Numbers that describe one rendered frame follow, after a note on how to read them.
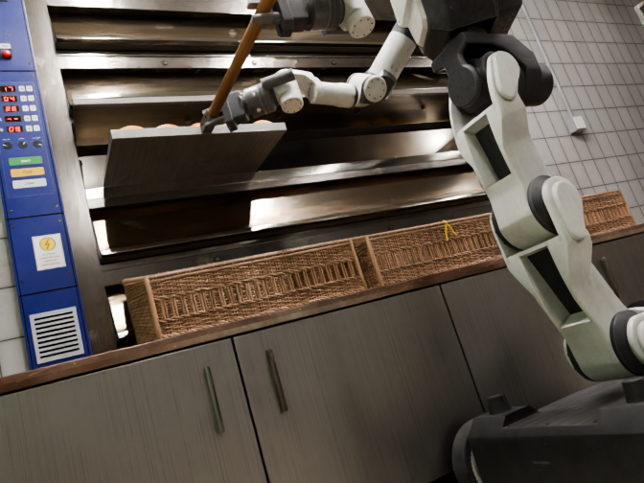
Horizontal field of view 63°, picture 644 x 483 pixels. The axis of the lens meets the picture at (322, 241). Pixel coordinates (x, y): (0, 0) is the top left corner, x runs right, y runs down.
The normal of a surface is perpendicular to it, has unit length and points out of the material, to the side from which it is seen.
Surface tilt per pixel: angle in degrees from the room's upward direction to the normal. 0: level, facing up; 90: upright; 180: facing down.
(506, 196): 86
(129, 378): 90
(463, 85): 90
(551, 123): 90
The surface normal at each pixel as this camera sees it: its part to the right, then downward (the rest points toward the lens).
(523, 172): 0.42, -0.33
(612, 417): -0.81, -0.55
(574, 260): 0.46, 0.10
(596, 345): -0.81, 0.29
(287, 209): 0.28, -0.63
